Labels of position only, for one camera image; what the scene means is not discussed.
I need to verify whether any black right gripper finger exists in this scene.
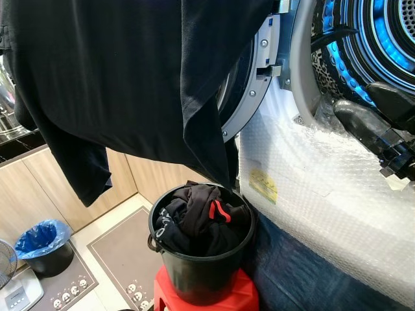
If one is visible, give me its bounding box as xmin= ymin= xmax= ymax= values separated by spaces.
xmin=333 ymin=99 xmax=397 ymax=157
xmin=366 ymin=82 xmax=415 ymax=128

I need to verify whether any black shirt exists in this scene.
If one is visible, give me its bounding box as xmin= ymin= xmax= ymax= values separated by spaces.
xmin=0 ymin=0 xmax=279 ymax=208

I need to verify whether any white washing machine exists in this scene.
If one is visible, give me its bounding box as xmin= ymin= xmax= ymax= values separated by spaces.
xmin=237 ymin=0 xmax=415 ymax=308

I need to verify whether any steel washer drum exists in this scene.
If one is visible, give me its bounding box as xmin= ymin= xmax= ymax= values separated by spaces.
xmin=310 ymin=0 xmax=415 ymax=109

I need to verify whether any round silver washer door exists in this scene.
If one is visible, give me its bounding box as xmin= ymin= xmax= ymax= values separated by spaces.
xmin=217 ymin=13 xmax=283 ymax=144

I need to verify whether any yellow washer label sticker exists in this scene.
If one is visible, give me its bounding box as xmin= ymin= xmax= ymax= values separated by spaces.
xmin=250 ymin=168 xmax=279 ymax=204

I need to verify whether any dark blue denim cloth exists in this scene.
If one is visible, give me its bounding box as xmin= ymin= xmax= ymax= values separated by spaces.
xmin=243 ymin=213 xmax=393 ymax=311

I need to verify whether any black garment with red mark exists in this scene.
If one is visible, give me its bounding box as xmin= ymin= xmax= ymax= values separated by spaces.
xmin=155 ymin=183 xmax=253 ymax=257

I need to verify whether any red plastic stool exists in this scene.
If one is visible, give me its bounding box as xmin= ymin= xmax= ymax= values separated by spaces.
xmin=153 ymin=264 xmax=261 ymax=311

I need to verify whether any black plastic bucket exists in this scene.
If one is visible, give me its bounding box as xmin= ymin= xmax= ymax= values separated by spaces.
xmin=147 ymin=184 xmax=257 ymax=306

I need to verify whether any light wooden cabinet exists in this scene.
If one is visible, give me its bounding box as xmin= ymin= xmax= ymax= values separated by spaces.
xmin=0 ymin=145 xmax=216 ymax=246

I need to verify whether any grey mat with animal print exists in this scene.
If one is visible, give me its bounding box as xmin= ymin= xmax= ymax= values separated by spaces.
xmin=29 ymin=258 xmax=99 ymax=311

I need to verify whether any black bin with blue bag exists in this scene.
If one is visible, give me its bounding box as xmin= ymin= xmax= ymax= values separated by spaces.
xmin=14 ymin=218 xmax=76 ymax=279

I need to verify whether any shiny steel kitchen fixture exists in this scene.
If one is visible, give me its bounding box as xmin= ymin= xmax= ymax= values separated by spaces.
xmin=0 ymin=55 xmax=37 ymax=147

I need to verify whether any grey floor fan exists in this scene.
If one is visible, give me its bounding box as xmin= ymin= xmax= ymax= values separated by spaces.
xmin=0 ymin=239 xmax=18 ymax=290

